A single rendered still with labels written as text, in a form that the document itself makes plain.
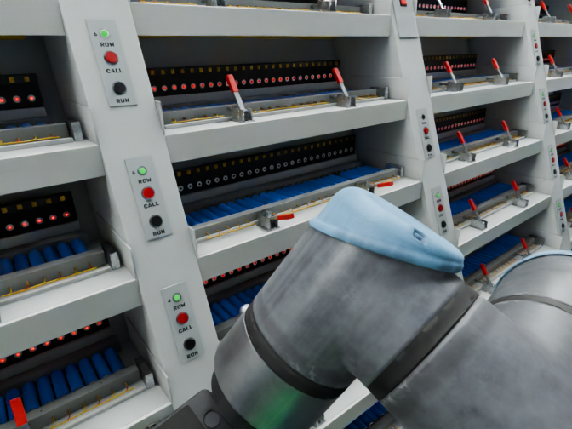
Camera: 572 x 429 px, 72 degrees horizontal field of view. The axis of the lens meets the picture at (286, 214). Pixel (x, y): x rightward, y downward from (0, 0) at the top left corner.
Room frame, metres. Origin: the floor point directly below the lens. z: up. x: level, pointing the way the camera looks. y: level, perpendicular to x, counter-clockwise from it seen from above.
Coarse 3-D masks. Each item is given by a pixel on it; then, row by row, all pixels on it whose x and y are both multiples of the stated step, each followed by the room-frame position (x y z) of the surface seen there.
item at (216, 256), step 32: (352, 160) 1.08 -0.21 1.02; (384, 160) 1.04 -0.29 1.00; (416, 160) 0.96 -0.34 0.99; (192, 192) 0.81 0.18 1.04; (224, 192) 0.85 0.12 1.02; (384, 192) 0.89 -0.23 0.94; (416, 192) 0.95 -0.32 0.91; (288, 224) 0.74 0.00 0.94; (224, 256) 0.65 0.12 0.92; (256, 256) 0.69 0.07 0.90
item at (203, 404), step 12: (204, 396) 0.28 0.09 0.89; (180, 408) 0.27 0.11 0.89; (192, 408) 0.27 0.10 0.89; (204, 408) 0.27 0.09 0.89; (216, 408) 0.27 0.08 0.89; (168, 420) 0.26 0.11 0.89; (180, 420) 0.26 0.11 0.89; (192, 420) 0.26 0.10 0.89; (204, 420) 0.26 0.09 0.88; (216, 420) 0.26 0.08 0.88
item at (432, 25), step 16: (416, 0) 1.00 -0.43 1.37; (432, 0) 1.35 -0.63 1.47; (448, 0) 1.40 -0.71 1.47; (464, 0) 1.45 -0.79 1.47; (416, 16) 1.02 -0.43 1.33; (432, 16) 1.17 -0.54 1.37; (448, 16) 1.12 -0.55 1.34; (464, 16) 1.27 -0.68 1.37; (480, 16) 1.32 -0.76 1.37; (496, 16) 1.26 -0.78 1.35; (512, 16) 1.38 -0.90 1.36; (432, 32) 1.07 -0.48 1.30; (448, 32) 1.11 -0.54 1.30; (464, 32) 1.15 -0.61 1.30; (480, 32) 1.20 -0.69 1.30; (496, 32) 1.26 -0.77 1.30; (512, 32) 1.32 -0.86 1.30
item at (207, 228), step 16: (368, 176) 0.93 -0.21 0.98; (384, 176) 0.95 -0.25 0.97; (320, 192) 0.83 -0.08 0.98; (336, 192) 0.86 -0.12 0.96; (256, 208) 0.76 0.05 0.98; (272, 208) 0.76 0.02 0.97; (288, 208) 0.79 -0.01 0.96; (304, 208) 0.79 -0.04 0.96; (208, 224) 0.69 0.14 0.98; (224, 224) 0.70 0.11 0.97; (240, 224) 0.73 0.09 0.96
